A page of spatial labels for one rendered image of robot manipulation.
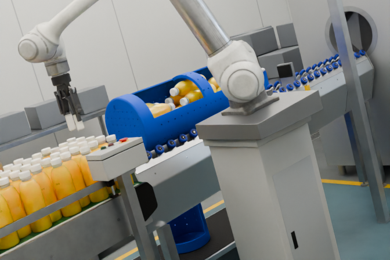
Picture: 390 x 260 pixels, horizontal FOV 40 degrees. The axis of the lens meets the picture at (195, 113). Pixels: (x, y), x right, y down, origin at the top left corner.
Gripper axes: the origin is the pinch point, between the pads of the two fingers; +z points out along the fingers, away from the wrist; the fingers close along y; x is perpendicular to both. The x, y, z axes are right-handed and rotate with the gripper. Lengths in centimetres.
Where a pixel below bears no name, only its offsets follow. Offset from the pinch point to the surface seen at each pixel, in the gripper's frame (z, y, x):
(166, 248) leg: 67, -4, -23
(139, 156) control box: 16.7, -29.3, -4.6
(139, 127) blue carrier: 10.8, -6.2, -26.0
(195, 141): 28, -7, -55
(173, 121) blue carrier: 13.8, -9.2, -42.7
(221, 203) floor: 120, 116, -176
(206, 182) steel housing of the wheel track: 49, -5, -56
